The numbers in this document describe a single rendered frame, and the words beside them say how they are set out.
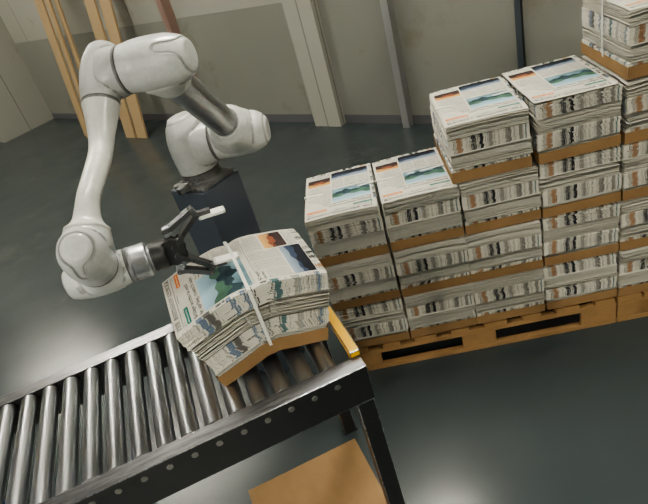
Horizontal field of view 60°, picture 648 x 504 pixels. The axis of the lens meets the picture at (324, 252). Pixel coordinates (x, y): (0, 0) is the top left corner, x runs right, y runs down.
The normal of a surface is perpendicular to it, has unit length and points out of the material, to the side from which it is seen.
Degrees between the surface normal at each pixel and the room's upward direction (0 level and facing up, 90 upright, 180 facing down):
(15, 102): 90
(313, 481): 0
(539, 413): 0
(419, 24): 90
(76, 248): 54
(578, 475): 0
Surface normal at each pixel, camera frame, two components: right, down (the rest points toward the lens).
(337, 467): -0.25, -0.81
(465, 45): -0.56, 0.57
